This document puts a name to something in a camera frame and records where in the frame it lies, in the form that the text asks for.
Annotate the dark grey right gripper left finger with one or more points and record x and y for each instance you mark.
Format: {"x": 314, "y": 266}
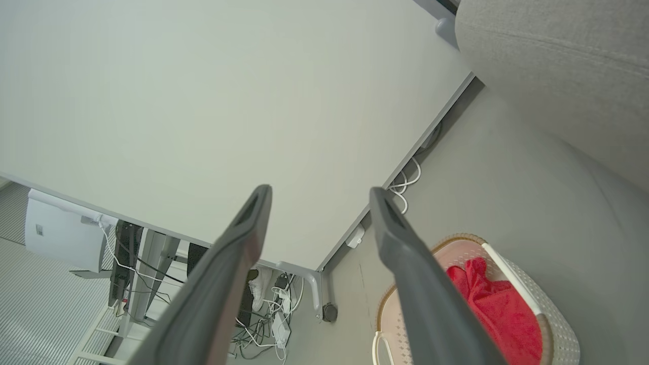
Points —
{"x": 213, "y": 294}

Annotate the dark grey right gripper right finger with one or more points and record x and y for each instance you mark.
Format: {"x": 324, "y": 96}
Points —
{"x": 416, "y": 294}

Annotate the red t-shirt with white print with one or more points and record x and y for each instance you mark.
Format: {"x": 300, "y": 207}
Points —
{"x": 502, "y": 314}

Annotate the grey fabric sofa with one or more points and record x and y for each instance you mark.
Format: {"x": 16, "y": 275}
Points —
{"x": 568, "y": 66}

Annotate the white sneaker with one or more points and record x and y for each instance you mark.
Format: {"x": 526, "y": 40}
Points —
{"x": 261, "y": 286}

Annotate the grey flat desk leg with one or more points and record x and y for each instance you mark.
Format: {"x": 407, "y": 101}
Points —
{"x": 154, "y": 268}

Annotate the white power strip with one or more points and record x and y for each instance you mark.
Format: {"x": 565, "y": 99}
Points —
{"x": 280, "y": 329}

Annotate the small white floor adapter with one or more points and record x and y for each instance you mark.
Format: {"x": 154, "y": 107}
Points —
{"x": 355, "y": 237}

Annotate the black computer tower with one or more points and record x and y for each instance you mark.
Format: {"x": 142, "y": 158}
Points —
{"x": 124, "y": 258}

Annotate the grey partition foot with caster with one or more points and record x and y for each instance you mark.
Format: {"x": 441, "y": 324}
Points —
{"x": 314, "y": 284}

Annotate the white ladder-like rack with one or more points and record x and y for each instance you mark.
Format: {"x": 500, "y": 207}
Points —
{"x": 96, "y": 339}

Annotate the cream perforated plastic laundry basket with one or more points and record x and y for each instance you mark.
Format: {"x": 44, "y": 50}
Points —
{"x": 552, "y": 324}

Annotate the white box appliance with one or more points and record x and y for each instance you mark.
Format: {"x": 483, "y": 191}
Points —
{"x": 63, "y": 238}

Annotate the large white partition panel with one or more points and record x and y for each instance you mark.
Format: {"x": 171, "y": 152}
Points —
{"x": 203, "y": 111}

